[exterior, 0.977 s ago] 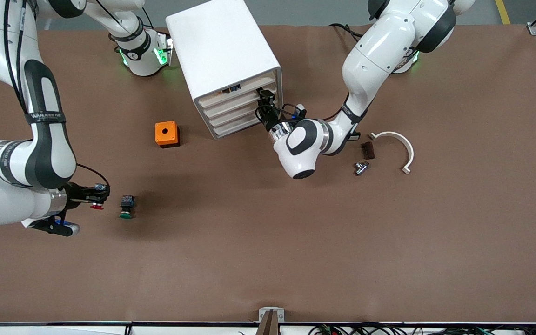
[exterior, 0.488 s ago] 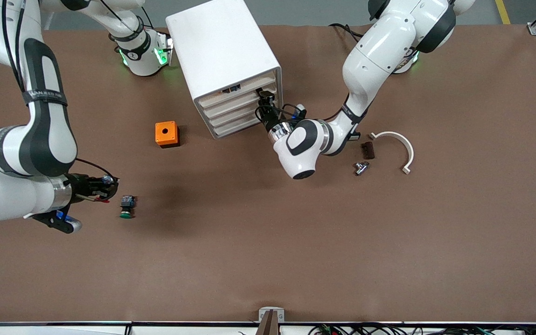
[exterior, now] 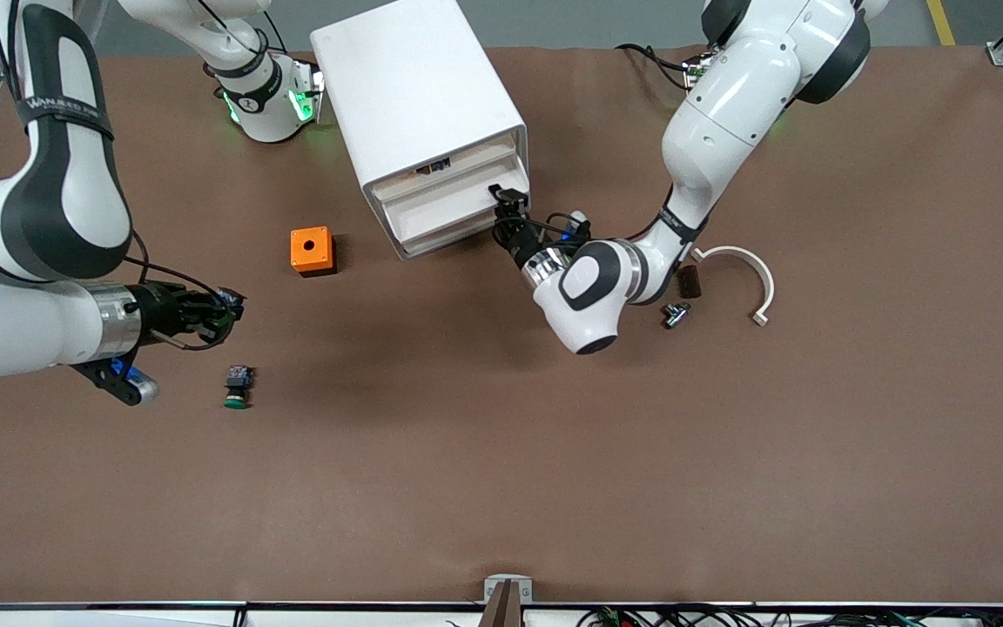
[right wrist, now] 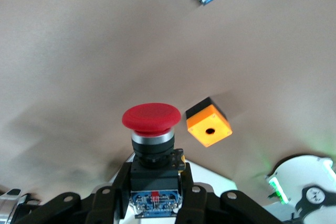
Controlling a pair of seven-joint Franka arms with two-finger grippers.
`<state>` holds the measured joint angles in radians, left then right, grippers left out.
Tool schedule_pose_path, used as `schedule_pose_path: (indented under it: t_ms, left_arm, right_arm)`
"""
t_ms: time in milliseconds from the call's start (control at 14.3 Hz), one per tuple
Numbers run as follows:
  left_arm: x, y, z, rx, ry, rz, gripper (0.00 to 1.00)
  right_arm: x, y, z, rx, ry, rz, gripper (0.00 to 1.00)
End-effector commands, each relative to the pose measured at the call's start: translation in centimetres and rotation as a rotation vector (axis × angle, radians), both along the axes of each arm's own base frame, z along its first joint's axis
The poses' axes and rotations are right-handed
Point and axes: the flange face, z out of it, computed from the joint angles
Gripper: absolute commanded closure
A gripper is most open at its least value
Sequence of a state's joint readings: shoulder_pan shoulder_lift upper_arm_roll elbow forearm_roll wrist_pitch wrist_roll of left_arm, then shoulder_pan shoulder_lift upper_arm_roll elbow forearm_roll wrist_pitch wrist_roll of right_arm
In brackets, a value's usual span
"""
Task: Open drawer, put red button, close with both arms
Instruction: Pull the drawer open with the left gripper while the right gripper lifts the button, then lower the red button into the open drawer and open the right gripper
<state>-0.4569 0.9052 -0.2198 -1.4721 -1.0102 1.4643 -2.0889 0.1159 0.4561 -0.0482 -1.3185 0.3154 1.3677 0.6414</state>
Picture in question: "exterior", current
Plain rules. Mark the orange button enclosure box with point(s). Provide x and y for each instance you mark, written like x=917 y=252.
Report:
x=310 y=250

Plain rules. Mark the red push button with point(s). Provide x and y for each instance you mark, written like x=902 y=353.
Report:
x=228 y=306

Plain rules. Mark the silver metal key switch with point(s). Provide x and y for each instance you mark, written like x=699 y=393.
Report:
x=676 y=315

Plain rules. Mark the brown table cover sheet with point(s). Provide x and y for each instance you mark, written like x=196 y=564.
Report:
x=501 y=453

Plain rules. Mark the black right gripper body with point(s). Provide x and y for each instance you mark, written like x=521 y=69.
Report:
x=164 y=311

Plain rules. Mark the brown terminal block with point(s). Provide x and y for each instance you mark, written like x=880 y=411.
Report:
x=691 y=284

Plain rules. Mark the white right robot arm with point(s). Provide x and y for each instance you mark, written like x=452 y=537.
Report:
x=57 y=218

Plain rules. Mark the white plastic drawer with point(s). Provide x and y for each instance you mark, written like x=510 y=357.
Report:
x=440 y=209
x=475 y=157

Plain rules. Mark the white drawer cabinet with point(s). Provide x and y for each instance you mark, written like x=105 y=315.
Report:
x=414 y=87

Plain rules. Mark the black blue switch part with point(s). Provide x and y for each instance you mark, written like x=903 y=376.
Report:
x=434 y=167

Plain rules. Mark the white curved plastic bracket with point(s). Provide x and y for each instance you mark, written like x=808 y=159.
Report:
x=763 y=274

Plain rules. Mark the green push button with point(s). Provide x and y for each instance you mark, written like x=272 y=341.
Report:
x=237 y=385

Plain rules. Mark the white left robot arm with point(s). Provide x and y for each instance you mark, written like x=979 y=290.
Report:
x=728 y=104

